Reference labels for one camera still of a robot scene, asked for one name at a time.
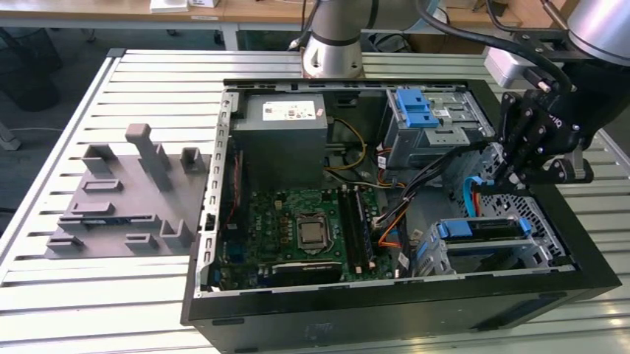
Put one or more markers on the black open PC case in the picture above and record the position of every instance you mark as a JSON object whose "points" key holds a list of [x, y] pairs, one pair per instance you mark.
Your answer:
{"points": [[344, 309]]}

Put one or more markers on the white metal leg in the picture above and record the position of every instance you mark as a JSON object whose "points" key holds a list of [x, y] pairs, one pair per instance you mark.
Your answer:
{"points": [[7, 140]]}

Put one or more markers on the metal disk bay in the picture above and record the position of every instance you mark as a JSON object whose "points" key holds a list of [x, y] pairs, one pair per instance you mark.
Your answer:
{"points": [[491, 244]]}

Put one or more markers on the silver CPU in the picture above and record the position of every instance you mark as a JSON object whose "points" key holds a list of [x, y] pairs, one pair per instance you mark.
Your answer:
{"points": [[312, 233]]}

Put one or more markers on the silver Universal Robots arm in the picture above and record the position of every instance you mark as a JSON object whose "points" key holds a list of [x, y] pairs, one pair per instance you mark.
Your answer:
{"points": [[334, 55]]}

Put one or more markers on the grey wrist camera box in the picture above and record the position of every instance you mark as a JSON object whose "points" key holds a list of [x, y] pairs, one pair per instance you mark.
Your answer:
{"points": [[507, 68]]}

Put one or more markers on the long wooden desk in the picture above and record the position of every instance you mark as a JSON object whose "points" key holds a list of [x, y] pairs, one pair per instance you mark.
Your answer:
{"points": [[147, 14]]}

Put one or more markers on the grey parts rack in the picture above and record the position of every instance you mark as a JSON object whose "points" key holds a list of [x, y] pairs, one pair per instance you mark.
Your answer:
{"points": [[137, 206]]}

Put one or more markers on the RAM stick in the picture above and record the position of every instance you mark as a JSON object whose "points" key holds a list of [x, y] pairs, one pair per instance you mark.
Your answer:
{"points": [[105, 222]]}

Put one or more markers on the CPU socket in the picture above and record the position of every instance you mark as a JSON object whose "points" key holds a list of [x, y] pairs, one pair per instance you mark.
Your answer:
{"points": [[312, 217]]}

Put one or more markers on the black RAM slot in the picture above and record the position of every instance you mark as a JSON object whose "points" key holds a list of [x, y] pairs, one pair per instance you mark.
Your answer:
{"points": [[350, 228]]}

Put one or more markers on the metal optical drive cage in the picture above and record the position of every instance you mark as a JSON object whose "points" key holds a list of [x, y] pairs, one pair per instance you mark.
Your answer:
{"points": [[408, 147]]}

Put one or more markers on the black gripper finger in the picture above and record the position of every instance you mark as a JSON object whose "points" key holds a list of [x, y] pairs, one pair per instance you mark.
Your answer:
{"points": [[522, 140], [561, 173]]}

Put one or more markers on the hard disk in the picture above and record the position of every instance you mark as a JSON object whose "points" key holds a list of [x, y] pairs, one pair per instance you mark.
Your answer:
{"points": [[455, 228]]}

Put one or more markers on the black graphics card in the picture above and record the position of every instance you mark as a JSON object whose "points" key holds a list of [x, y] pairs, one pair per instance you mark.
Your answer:
{"points": [[304, 274]]}

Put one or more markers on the large white box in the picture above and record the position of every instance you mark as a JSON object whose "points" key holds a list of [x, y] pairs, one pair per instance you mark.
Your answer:
{"points": [[169, 6]]}

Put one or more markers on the black waste bin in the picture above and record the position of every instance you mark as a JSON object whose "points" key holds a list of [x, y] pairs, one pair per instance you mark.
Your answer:
{"points": [[29, 73]]}

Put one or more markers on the blue plastic drive latch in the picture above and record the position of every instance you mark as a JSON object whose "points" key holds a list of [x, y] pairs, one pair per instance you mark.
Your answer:
{"points": [[412, 110]]}

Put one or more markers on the small white box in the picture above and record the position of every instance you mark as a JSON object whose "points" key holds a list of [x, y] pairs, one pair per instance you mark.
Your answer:
{"points": [[203, 3]]}

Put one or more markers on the green motherboard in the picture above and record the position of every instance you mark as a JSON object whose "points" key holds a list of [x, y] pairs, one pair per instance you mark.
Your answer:
{"points": [[275, 206]]}

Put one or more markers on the grey power supply unit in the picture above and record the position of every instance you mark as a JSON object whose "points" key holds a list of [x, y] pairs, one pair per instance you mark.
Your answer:
{"points": [[280, 155]]}

